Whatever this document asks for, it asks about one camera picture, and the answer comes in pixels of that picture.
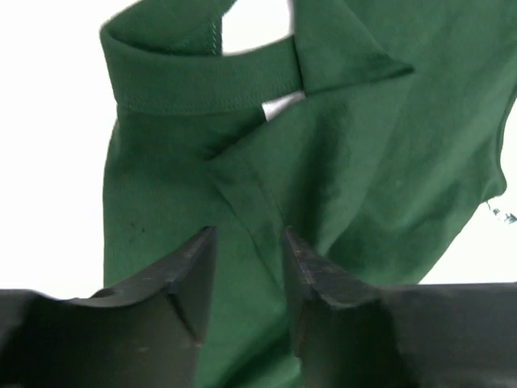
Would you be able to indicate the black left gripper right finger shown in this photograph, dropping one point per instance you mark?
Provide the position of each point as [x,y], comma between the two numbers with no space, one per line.
[348,333]

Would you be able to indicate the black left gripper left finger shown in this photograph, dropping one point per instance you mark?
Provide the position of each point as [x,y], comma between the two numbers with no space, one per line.
[145,331]

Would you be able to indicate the white and green t-shirt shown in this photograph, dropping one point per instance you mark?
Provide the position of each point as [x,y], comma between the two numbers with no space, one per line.
[375,131]

